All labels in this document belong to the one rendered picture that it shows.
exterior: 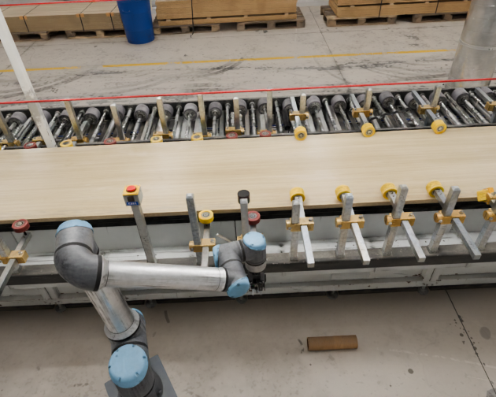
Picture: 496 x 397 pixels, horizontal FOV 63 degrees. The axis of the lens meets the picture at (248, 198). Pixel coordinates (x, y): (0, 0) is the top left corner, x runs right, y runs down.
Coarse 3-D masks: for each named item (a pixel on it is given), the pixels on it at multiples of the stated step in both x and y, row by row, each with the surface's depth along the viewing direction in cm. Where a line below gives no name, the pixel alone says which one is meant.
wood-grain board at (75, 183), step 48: (144, 144) 271; (192, 144) 269; (240, 144) 267; (288, 144) 264; (336, 144) 262; (384, 144) 260; (432, 144) 258; (480, 144) 256; (0, 192) 237; (48, 192) 235; (96, 192) 234; (144, 192) 232; (192, 192) 230; (288, 192) 227
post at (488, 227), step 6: (492, 210) 200; (486, 222) 205; (492, 222) 202; (486, 228) 206; (492, 228) 205; (480, 234) 211; (486, 234) 207; (480, 240) 211; (486, 240) 211; (480, 246) 213
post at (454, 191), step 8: (448, 192) 192; (456, 192) 188; (448, 200) 193; (456, 200) 191; (448, 208) 195; (440, 224) 202; (440, 232) 206; (432, 240) 212; (440, 240) 210; (432, 248) 213
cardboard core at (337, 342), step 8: (320, 336) 250; (328, 336) 249; (336, 336) 249; (344, 336) 248; (352, 336) 248; (312, 344) 245; (320, 344) 245; (328, 344) 245; (336, 344) 245; (344, 344) 245; (352, 344) 245
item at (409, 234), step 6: (390, 192) 215; (390, 198) 212; (402, 210) 204; (402, 222) 197; (408, 222) 197; (402, 228) 198; (408, 228) 194; (408, 234) 191; (414, 234) 191; (408, 240) 192; (414, 240) 188; (414, 246) 185; (414, 252) 185; (420, 252) 182; (420, 258) 180
